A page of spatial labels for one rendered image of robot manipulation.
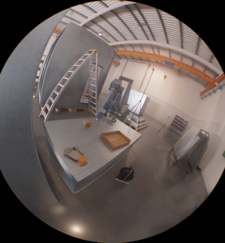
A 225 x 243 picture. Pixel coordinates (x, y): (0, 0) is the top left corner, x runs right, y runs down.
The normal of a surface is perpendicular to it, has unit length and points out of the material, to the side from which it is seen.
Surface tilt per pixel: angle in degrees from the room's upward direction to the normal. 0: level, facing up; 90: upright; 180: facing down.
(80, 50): 90
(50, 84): 90
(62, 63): 90
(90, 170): 0
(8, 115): 90
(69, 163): 0
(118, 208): 0
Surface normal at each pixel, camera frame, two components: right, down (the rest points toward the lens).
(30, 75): 0.71, 0.50
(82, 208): 0.36, -0.87
